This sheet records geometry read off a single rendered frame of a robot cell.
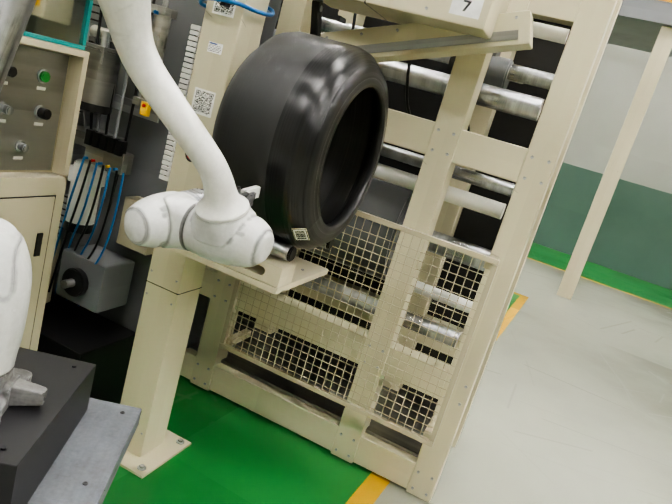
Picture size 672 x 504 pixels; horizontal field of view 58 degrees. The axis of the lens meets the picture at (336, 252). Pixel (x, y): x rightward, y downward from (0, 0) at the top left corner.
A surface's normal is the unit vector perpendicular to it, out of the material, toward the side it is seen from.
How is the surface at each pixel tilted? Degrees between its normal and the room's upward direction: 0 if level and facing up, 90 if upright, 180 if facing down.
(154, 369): 90
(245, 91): 71
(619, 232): 90
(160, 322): 90
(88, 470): 0
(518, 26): 90
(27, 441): 3
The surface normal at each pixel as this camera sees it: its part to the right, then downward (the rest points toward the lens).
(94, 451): 0.27, -0.93
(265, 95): -0.25, -0.22
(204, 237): -0.45, 0.40
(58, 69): 0.88, 0.34
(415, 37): -0.37, 0.12
